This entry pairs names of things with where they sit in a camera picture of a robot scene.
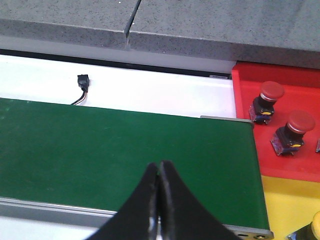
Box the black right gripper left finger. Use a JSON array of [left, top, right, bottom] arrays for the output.
[[88, 163, 159, 240]]

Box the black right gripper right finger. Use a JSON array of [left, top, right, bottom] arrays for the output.
[[159, 160, 239, 240]]

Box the red mushroom push button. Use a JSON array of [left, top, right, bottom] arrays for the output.
[[248, 81, 285, 125], [270, 110, 316, 156]]

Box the green conveyor belt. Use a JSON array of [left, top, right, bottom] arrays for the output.
[[0, 98, 269, 229]]

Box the yellow plastic tray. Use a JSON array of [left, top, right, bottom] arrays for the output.
[[262, 176, 320, 240]]

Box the small black sensor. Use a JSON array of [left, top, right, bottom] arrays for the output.
[[77, 74, 90, 93]]

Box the left grey stone slab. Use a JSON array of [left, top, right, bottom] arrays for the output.
[[0, 0, 140, 49]]

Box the grey stone slab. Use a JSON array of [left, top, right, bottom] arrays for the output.
[[0, 0, 140, 49], [129, 0, 320, 69]]

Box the right grey stone slab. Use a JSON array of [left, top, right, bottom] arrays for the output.
[[129, 0, 320, 69]]

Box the black sensor cable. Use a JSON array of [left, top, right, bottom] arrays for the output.
[[70, 89, 89, 106]]

